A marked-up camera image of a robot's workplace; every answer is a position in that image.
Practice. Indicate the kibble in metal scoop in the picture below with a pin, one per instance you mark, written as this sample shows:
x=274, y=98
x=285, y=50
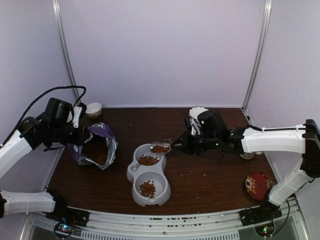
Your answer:
x=160, y=149

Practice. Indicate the aluminium front rail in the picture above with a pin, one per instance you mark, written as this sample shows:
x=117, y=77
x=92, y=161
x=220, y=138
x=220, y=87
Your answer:
x=223, y=225

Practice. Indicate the white scalloped bowl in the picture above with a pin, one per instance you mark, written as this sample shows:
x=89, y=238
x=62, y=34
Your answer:
x=195, y=111

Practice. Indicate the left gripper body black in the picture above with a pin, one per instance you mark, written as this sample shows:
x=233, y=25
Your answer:
x=77, y=139

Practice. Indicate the grey double pet bowl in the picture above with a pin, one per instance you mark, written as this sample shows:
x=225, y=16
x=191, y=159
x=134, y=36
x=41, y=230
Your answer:
x=137, y=174

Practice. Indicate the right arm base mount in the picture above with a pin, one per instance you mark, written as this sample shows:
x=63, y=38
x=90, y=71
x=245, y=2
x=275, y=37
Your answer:
x=261, y=218

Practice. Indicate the right aluminium frame post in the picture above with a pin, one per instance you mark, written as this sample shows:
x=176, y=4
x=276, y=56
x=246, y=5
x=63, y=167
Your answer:
x=264, y=30

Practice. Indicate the purple puppy food bag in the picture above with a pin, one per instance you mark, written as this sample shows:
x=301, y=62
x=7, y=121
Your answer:
x=97, y=132

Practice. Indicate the patterned mug yellow inside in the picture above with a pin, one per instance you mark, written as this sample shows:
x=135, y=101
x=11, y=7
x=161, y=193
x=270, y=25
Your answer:
x=250, y=155

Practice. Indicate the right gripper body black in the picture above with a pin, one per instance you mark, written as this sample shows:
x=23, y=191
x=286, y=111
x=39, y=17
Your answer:
x=197, y=145

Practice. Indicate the kibble in bowl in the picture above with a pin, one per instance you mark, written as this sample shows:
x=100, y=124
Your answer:
x=147, y=189
x=148, y=160

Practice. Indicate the small white round bowl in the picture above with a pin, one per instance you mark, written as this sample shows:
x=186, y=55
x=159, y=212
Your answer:
x=94, y=110

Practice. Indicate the kibble in near bowl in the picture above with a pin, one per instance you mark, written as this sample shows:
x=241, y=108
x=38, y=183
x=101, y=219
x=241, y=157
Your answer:
x=147, y=189

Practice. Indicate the kibble in far bowl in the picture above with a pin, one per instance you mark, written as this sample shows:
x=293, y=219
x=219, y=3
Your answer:
x=148, y=160

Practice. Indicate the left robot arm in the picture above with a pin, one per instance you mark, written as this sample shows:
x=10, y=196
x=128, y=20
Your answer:
x=58, y=124

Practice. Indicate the red floral plate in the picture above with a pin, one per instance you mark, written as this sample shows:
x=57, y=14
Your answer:
x=257, y=184

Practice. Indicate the metal food scoop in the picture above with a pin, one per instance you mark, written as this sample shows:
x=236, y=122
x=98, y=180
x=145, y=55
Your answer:
x=162, y=142

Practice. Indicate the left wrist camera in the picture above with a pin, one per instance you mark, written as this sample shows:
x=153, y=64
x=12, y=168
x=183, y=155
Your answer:
x=77, y=113

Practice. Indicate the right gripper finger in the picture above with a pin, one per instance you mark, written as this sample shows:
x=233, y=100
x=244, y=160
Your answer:
x=181, y=148
x=180, y=141

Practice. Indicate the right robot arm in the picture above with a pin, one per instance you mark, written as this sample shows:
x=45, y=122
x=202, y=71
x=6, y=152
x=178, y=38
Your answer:
x=208, y=131

